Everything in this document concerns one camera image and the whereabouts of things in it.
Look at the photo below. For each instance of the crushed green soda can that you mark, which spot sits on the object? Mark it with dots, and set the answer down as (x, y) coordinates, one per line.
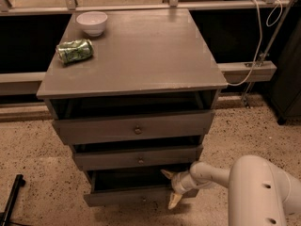
(73, 51)

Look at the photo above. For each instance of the grey metal railing frame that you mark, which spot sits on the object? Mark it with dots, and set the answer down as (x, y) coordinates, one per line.
(125, 7)

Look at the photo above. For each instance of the grey middle drawer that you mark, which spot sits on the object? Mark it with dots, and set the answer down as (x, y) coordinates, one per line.
(133, 158)

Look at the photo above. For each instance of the grey top drawer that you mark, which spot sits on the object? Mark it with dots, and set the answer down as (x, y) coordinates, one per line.
(112, 129)

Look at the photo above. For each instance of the white ceramic bowl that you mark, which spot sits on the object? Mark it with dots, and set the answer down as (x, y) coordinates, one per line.
(92, 23)

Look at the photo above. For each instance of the dark cabinet at right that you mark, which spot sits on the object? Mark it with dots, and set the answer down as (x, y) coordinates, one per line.
(284, 90)

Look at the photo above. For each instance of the black stand leg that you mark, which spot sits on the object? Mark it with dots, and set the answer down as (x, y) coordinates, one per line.
(6, 214)

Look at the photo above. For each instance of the grey drawer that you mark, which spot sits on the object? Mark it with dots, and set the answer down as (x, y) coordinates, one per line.
(133, 158)
(112, 129)
(123, 186)

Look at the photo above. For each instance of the grey wooden drawer cabinet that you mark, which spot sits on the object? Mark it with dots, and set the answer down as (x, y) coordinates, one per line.
(145, 99)

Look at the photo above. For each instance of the metal diagonal rod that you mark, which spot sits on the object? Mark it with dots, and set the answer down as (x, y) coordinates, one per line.
(281, 17)

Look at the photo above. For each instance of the grey bottom drawer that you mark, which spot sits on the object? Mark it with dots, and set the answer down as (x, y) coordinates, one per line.
(123, 186)

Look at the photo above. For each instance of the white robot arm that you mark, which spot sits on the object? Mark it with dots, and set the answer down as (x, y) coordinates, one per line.
(259, 192)

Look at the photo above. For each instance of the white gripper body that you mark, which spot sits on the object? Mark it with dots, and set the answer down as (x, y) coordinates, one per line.
(179, 183)

